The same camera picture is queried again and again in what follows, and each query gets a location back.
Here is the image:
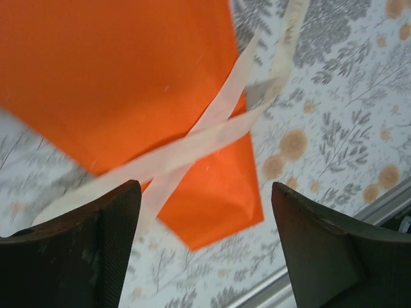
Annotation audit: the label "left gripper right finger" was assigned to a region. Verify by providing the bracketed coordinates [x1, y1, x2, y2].
[271, 181, 411, 308]

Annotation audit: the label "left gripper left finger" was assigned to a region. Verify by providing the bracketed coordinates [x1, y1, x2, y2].
[0, 179, 143, 308]

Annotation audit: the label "orange wrapping paper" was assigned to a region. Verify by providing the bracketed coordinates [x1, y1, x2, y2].
[0, 0, 265, 252]

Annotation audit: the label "cream ribbon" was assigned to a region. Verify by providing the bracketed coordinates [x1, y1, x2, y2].
[31, 0, 311, 232]

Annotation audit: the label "aluminium extrusion base rails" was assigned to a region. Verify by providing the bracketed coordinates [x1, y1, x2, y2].
[224, 189, 411, 308]

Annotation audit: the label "floral patterned tablecloth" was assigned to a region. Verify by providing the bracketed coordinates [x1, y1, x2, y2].
[0, 0, 411, 308]

